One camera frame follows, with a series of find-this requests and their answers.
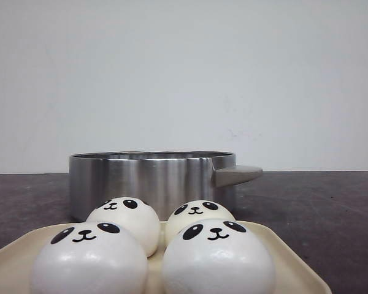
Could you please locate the panda bun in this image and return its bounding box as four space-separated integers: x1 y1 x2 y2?
161 219 276 293
30 222 148 293
164 200 235 245
86 197 161 257

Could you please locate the stainless steel steamer pot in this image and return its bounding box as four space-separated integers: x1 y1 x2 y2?
69 151 263 221

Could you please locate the cream plastic tray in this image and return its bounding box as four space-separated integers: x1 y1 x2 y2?
0 220 332 293

